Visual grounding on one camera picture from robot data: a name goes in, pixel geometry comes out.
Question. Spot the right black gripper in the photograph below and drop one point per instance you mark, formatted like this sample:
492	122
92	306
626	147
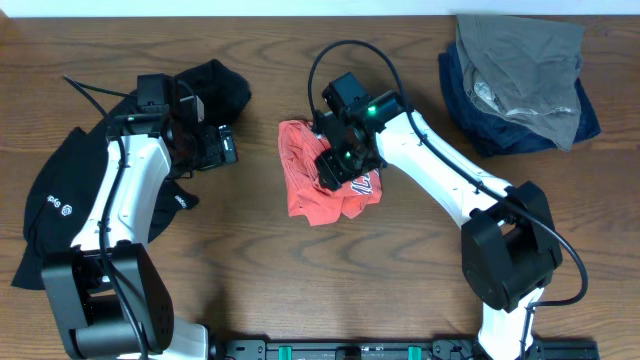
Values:
334	173

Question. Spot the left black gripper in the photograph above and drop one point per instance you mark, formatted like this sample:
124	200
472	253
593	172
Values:
220	148

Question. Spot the red orange printed t-shirt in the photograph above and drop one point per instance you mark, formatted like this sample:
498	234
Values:
298	149

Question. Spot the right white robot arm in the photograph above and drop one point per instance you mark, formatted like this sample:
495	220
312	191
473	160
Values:
509	245

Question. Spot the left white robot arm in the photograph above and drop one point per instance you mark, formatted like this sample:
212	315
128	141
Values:
107	298

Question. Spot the navy blue folded garment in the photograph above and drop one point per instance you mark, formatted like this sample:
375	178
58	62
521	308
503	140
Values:
491	135

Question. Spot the grey folded t-shirt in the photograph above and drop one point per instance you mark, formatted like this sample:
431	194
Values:
523	71

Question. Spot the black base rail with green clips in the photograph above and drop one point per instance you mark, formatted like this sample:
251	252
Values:
441	349

